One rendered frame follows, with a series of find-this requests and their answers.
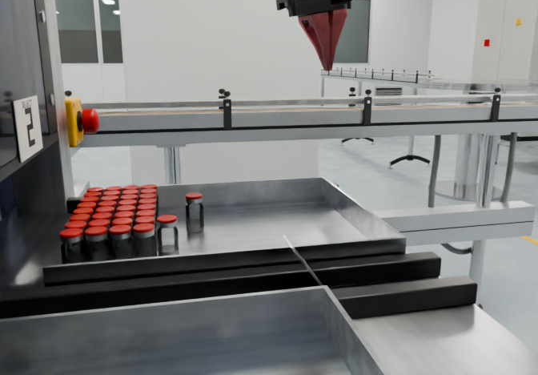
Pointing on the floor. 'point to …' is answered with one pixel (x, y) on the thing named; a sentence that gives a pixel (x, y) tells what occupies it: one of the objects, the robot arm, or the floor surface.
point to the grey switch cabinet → (508, 41)
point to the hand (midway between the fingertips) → (327, 64)
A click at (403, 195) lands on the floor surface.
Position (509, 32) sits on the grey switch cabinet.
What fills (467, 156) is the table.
